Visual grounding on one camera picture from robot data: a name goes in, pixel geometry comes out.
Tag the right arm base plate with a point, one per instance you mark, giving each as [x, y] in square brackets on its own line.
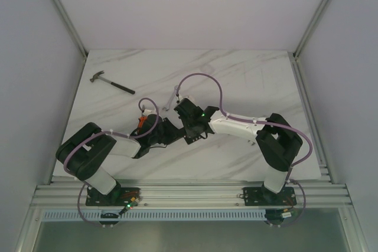
[260, 196]

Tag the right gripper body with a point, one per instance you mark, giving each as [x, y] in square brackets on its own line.
[189, 130]

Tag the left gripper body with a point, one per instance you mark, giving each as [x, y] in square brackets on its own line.
[170, 130]

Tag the black fuse box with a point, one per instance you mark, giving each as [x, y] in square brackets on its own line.
[191, 139]

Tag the orange handled pliers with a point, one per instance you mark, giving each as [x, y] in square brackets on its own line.
[142, 119]

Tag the silver wrench centre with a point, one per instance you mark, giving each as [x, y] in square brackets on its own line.
[173, 97]

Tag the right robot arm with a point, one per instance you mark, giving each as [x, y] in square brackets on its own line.
[278, 144]

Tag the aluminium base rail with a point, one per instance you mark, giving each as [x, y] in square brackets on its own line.
[65, 199]

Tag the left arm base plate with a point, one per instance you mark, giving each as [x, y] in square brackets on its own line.
[118, 197]

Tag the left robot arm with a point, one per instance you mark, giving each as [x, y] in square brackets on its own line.
[83, 154]

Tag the black handled hammer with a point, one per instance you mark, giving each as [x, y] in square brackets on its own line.
[99, 76]

